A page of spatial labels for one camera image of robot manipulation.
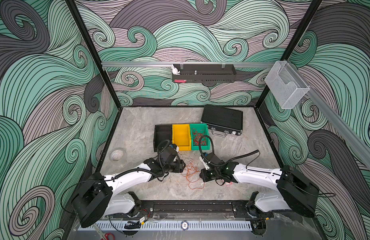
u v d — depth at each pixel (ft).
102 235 2.18
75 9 2.35
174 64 3.11
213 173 2.34
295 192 1.36
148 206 2.44
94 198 1.33
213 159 2.17
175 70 2.80
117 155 3.03
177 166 2.39
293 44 2.76
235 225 2.29
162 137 3.44
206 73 3.12
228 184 2.55
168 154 2.11
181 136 3.35
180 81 2.95
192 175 2.76
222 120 3.40
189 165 2.86
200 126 3.36
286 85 2.53
